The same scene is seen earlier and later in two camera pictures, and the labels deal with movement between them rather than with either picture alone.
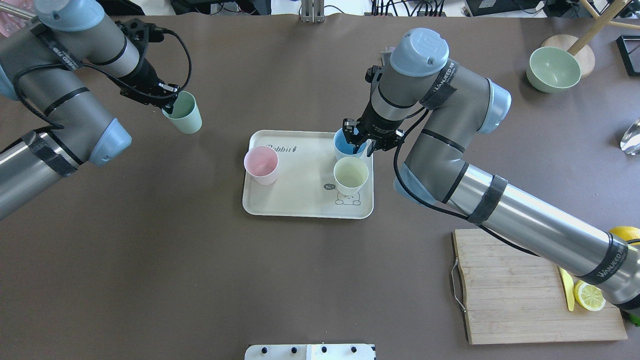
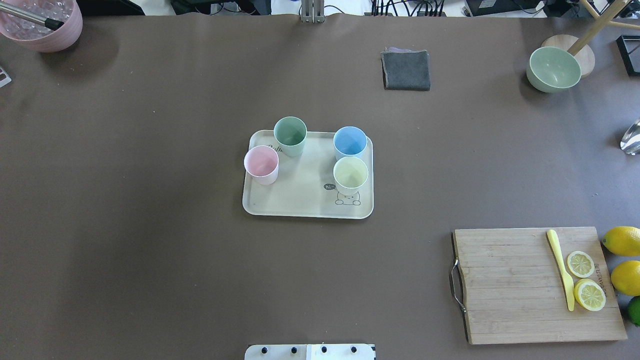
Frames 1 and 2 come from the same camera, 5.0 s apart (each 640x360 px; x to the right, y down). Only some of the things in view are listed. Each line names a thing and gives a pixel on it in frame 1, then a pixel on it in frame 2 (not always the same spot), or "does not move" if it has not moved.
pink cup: (260, 163) does not move
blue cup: (343, 148) does not move
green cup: (185, 116) -> (290, 132)
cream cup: (350, 174) does not move
